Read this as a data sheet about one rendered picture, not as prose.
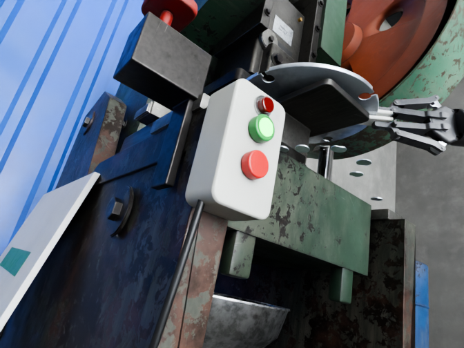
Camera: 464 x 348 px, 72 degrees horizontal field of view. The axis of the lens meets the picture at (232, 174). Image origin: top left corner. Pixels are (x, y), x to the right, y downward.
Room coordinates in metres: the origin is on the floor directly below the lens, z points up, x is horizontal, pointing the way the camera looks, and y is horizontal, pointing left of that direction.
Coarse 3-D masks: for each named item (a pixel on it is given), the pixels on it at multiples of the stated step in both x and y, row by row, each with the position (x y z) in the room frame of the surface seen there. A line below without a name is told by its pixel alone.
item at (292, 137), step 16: (320, 80) 0.45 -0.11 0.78; (288, 96) 0.51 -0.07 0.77; (304, 96) 0.49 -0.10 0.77; (320, 96) 0.48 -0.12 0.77; (336, 96) 0.47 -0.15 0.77; (288, 112) 0.55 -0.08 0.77; (304, 112) 0.54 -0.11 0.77; (320, 112) 0.53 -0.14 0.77; (336, 112) 0.52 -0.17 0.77; (352, 112) 0.51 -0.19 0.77; (288, 128) 0.56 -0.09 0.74; (304, 128) 0.59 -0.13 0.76; (320, 128) 0.59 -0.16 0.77; (336, 128) 0.57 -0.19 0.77; (288, 144) 0.56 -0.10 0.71; (304, 144) 0.59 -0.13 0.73; (304, 160) 0.60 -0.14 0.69
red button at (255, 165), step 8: (248, 152) 0.29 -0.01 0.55; (256, 152) 0.28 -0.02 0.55; (248, 160) 0.28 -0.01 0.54; (256, 160) 0.28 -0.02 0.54; (264, 160) 0.29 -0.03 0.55; (248, 168) 0.28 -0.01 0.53; (256, 168) 0.28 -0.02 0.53; (264, 168) 0.29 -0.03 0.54; (248, 176) 0.29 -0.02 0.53; (256, 176) 0.29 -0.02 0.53
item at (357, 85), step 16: (288, 64) 0.45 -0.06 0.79; (304, 64) 0.44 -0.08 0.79; (320, 64) 0.43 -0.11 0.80; (256, 80) 0.49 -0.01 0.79; (288, 80) 0.48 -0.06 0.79; (304, 80) 0.47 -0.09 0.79; (336, 80) 0.46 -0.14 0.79; (352, 80) 0.45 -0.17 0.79; (272, 96) 0.54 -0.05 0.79; (352, 96) 0.49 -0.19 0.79; (368, 112) 0.54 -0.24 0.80; (352, 128) 0.61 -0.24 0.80
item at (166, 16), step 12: (144, 0) 0.33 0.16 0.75; (156, 0) 0.32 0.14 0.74; (168, 0) 0.32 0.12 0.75; (180, 0) 0.31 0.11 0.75; (192, 0) 0.32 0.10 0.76; (144, 12) 0.35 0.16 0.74; (156, 12) 0.34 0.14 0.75; (168, 12) 0.33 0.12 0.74; (180, 12) 0.33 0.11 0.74; (192, 12) 0.33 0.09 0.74; (168, 24) 0.34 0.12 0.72; (180, 24) 0.35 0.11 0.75
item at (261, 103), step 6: (258, 96) 0.29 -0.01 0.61; (264, 96) 0.29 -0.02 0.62; (258, 102) 0.29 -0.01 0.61; (264, 102) 0.28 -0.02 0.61; (270, 102) 0.29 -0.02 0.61; (258, 108) 0.29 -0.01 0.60; (264, 108) 0.29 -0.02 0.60; (270, 108) 0.29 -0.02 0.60; (258, 114) 0.29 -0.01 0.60; (264, 114) 0.29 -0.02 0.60; (270, 114) 0.30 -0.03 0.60
